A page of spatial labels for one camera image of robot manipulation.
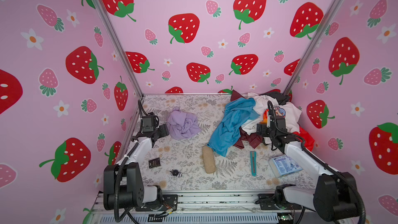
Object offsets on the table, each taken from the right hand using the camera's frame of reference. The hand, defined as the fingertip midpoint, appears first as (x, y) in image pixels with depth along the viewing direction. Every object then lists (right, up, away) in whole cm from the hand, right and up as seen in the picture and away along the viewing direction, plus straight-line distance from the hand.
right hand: (267, 125), depth 88 cm
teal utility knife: (-9, -21, -2) cm, 23 cm away
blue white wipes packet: (+6, -20, -8) cm, 23 cm away
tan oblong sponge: (-34, -17, +1) cm, 38 cm away
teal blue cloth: (-14, +7, +13) cm, 21 cm away
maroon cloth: (-6, -9, +5) cm, 12 cm away
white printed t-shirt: (+21, +7, +11) cm, 24 cm away
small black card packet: (-64, -21, -2) cm, 67 cm away
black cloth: (+21, +17, +26) cm, 38 cm away
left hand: (-63, -2, +3) cm, 63 cm away
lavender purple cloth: (-50, -1, +7) cm, 51 cm away
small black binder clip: (-52, -25, -7) cm, 58 cm away
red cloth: (+29, -10, +8) cm, 32 cm away
